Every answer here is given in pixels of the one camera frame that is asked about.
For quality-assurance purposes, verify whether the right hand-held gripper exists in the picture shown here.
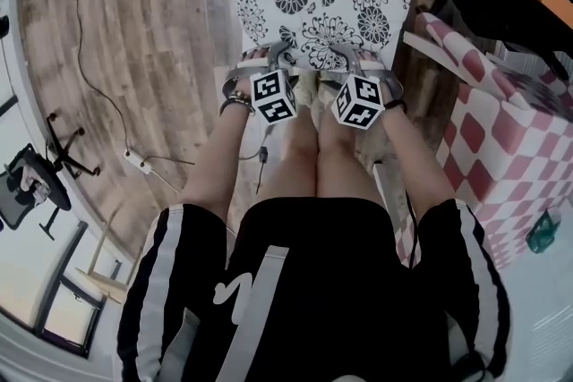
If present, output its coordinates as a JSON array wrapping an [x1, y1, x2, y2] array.
[[319, 43, 405, 132]]

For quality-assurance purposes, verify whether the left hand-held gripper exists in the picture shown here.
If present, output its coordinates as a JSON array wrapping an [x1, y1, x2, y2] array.
[[221, 41, 299, 125]]

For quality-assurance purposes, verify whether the person's right forearm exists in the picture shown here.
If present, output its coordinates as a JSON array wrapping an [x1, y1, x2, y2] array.
[[378, 100, 458, 214]]

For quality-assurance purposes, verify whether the person's left forearm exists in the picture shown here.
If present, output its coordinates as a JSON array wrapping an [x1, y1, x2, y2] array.
[[180, 78, 256, 223]]

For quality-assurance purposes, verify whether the black office chair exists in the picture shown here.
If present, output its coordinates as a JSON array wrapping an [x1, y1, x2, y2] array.
[[0, 111, 102, 242]]

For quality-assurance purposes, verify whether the person's right hand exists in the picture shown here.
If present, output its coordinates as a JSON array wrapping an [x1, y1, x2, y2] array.
[[357, 53, 388, 71]]

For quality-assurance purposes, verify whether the person's right leg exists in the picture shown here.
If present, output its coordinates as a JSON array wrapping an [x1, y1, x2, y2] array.
[[315, 102, 387, 209]]

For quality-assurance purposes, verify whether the person's leg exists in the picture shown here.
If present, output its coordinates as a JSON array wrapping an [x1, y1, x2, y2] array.
[[315, 102, 387, 209], [255, 105, 320, 214]]

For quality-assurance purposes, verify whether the person's left leg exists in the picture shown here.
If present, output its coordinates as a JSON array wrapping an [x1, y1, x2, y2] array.
[[255, 105, 320, 214]]

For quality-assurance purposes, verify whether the white power strip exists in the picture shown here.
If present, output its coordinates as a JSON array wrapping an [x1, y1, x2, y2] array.
[[122, 148, 154, 175]]

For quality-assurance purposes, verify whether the pink white checkered sofa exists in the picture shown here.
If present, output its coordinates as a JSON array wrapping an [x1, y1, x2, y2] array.
[[401, 11, 573, 272]]

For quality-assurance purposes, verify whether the black white striped clothing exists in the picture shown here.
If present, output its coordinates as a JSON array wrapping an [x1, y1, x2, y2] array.
[[115, 195, 512, 382]]

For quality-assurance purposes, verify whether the green small object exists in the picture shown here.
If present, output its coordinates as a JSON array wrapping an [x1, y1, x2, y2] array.
[[525, 209, 563, 255]]

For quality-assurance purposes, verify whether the beaded bracelet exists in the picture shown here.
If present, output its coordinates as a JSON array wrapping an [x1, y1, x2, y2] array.
[[218, 89, 256, 116]]

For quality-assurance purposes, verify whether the grey cable with adapter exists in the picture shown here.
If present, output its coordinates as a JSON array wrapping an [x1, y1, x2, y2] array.
[[238, 124, 275, 196]]

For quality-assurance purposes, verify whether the black floor cable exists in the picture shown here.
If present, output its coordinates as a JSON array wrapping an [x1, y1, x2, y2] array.
[[16, 0, 135, 154]]

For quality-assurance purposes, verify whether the light wooden frame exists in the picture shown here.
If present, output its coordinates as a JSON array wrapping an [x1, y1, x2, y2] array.
[[73, 204, 132, 306]]

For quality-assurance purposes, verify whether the dark window frame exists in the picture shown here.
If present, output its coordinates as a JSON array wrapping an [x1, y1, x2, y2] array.
[[33, 219, 107, 360]]

